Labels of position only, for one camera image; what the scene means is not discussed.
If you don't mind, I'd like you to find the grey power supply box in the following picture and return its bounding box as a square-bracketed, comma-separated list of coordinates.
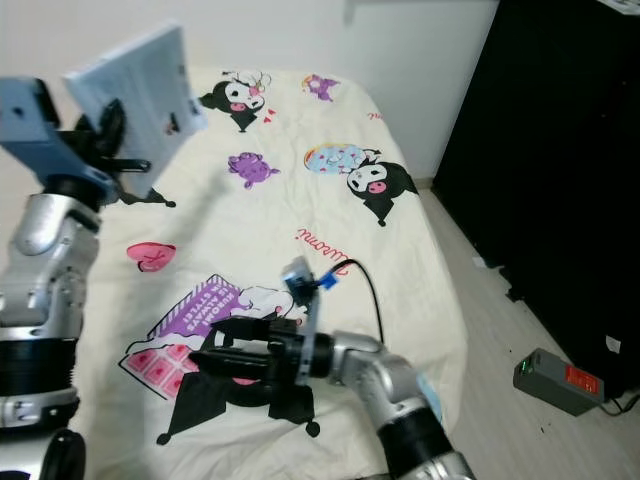
[512, 348, 607, 417]

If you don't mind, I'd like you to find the cream cartoon print blanket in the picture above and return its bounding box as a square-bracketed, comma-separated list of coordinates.
[95, 68, 466, 480]

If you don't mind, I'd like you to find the white printed book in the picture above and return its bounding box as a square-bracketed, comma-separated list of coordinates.
[63, 22, 206, 196]

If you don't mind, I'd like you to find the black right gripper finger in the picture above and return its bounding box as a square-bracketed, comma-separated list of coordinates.
[215, 318, 266, 347]
[188, 345, 261, 382]

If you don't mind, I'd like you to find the black wardrobe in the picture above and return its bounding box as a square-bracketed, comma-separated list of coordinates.
[432, 0, 640, 396]

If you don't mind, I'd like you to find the black power supply cable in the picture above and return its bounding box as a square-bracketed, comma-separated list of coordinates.
[600, 388, 640, 413]

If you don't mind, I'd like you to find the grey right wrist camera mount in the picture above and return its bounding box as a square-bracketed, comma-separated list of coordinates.
[280, 255, 346, 416]

